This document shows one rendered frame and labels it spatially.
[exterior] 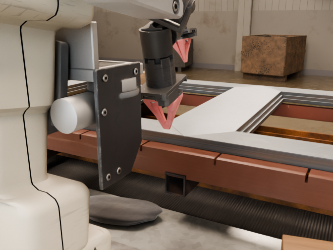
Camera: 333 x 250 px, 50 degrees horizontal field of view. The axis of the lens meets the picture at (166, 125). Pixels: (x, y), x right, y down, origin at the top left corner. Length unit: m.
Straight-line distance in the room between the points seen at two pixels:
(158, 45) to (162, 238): 0.38
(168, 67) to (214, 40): 7.98
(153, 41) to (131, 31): 9.05
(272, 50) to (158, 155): 6.19
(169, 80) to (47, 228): 0.34
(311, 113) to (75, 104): 1.07
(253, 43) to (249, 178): 6.38
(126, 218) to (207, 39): 8.02
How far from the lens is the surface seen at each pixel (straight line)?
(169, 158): 0.80
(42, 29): 0.45
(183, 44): 1.16
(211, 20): 8.65
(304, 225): 1.12
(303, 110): 1.40
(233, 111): 1.06
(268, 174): 0.73
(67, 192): 0.48
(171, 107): 0.68
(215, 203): 1.17
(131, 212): 0.80
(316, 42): 8.11
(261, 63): 7.02
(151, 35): 0.63
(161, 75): 0.65
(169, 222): 0.81
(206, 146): 0.80
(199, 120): 0.95
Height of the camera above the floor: 1.10
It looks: 16 degrees down
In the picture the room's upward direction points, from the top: straight up
